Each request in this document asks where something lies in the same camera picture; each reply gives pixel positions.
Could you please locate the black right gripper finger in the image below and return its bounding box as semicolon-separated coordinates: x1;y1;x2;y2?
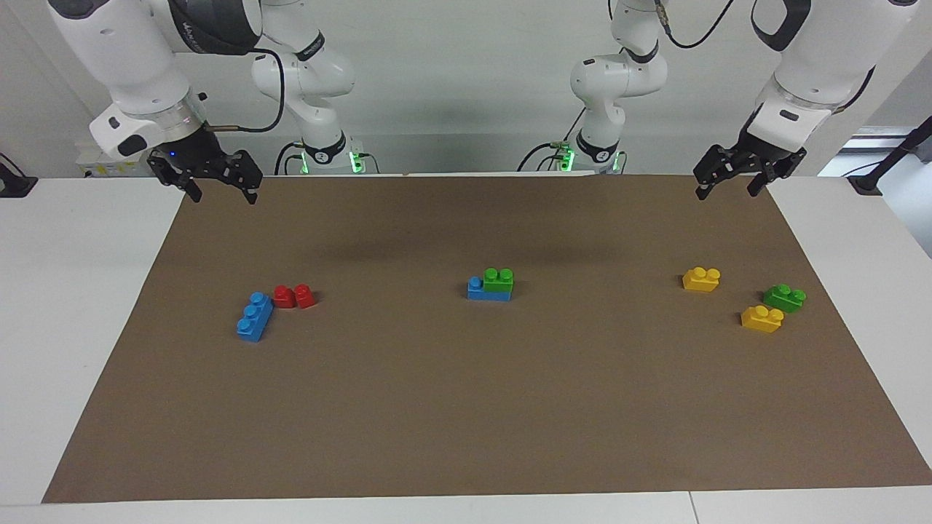
227;149;263;205
148;154;203;203

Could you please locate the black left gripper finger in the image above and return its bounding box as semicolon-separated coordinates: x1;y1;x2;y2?
693;146;738;201
748;151;805;197

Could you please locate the blue three-stud toy block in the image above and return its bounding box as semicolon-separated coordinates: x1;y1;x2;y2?
467;277;513;302
236;292;275;343

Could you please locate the yellow two-stud toy block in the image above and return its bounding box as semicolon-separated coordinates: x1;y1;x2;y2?
682;267;722;293
741;306;785;334

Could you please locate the red two-stud toy block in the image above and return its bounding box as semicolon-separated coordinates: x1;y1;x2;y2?
273;284;317;310

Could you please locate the white box with yellow label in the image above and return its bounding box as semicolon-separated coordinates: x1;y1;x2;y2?
76;149;157;178

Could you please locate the black clamp with rod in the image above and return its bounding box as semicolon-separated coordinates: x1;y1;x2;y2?
848;116;932;196

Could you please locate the black table clamp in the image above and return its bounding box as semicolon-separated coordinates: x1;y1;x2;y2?
0;153;39;199

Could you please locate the brown paper table mat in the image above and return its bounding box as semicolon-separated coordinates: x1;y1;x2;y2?
42;173;932;504

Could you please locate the black right base cable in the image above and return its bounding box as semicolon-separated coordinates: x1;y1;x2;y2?
275;142;307;175

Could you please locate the black base cable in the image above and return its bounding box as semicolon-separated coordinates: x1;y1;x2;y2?
517;108;587;173
275;142;307;175

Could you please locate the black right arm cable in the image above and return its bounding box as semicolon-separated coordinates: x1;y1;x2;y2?
204;47;286;134

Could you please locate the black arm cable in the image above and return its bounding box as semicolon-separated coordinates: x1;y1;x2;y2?
652;0;765;50
204;47;286;134

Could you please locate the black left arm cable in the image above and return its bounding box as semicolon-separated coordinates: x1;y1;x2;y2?
652;0;765;50

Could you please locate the black left base cable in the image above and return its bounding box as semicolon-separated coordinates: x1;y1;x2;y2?
517;108;587;173

